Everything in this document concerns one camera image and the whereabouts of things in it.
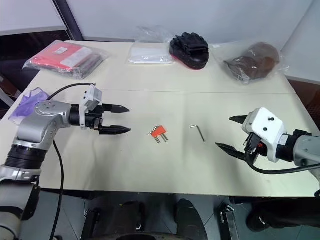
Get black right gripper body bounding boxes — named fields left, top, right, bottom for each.
left=242, top=132, right=269, bottom=159

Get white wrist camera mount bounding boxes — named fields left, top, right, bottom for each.
left=241, top=107, right=288, bottom=164
left=79, top=84, right=103, bottom=130

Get silver hex key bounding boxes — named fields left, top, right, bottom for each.
left=190, top=124, right=206, bottom=143

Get red hex key set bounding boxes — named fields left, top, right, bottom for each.
left=147, top=125, right=168, bottom=138

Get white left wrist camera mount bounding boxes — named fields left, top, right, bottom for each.
left=79, top=84, right=103, bottom=130

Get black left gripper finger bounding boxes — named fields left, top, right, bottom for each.
left=111, top=104, right=131, bottom=115
left=98, top=125, right=132, bottom=136

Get crumpled clear plastic bag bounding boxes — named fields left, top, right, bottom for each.
left=136, top=25, right=176, bottom=45

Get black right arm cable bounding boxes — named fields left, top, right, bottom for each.
left=244, top=147, right=320, bottom=175

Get red items in plastic bag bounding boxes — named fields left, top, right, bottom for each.
left=22, top=39, right=111, bottom=80

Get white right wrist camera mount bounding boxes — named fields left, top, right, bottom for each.
left=241, top=107, right=288, bottom=164

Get purple glove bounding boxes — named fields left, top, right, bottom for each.
left=8, top=87, right=51, bottom=125

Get black and red padded mitt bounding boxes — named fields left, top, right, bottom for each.
left=169, top=32, right=210, bottom=71

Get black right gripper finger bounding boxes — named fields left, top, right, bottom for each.
left=215, top=142, right=253, bottom=165
left=229, top=114, right=249, bottom=125

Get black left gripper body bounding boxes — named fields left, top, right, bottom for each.
left=84, top=104, right=113, bottom=131

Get brown item in plastic bag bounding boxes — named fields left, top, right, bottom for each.
left=217, top=39, right=291, bottom=86

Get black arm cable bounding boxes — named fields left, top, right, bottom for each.
left=46, top=83, right=96, bottom=240
left=244, top=147, right=320, bottom=175

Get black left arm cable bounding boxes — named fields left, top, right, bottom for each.
left=46, top=83, right=96, bottom=240

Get dark rounded robot foot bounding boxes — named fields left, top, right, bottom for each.
left=174, top=198, right=210, bottom=240

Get white plastic bag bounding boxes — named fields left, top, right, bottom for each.
left=127, top=41, right=174, bottom=65

